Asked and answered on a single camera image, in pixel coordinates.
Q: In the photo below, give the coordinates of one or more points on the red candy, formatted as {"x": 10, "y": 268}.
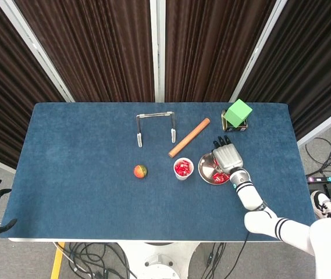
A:
{"x": 224, "y": 175}
{"x": 179, "y": 169}
{"x": 186, "y": 168}
{"x": 217, "y": 178}

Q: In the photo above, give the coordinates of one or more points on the black tin with gold lid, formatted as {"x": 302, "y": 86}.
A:
{"x": 241, "y": 129}

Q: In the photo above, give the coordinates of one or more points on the dark brown pleated curtain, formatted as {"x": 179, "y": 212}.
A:
{"x": 2, "y": 87}
{"x": 313, "y": 58}
{"x": 211, "y": 43}
{"x": 95, "y": 43}

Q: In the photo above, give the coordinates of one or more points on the wooden rolling pin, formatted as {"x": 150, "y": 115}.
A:
{"x": 189, "y": 137}

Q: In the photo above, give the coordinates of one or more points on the blue table cloth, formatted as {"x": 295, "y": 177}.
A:
{"x": 95, "y": 189}

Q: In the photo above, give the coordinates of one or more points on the green cube block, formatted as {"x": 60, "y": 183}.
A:
{"x": 238, "y": 113}

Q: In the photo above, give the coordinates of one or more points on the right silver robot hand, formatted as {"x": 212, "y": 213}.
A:
{"x": 227, "y": 157}

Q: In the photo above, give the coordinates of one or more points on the metal bowl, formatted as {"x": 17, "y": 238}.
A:
{"x": 206, "y": 168}

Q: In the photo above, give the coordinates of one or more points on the yellow floor tape strip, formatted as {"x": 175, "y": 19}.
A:
{"x": 57, "y": 261}

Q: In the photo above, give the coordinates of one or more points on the white partition frame post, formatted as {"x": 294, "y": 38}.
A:
{"x": 256, "y": 50}
{"x": 157, "y": 43}
{"x": 31, "y": 43}

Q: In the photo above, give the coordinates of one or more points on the white and black sneaker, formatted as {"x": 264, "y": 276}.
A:
{"x": 322, "y": 203}

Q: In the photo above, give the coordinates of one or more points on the white paper cup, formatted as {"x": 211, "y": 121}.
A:
{"x": 182, "y": 178}

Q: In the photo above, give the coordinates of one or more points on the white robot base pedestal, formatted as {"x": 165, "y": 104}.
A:
{"x": 159, "y": 258}

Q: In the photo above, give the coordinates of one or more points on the orange and green ball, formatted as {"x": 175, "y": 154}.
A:
{"x": 140, "y": 171}

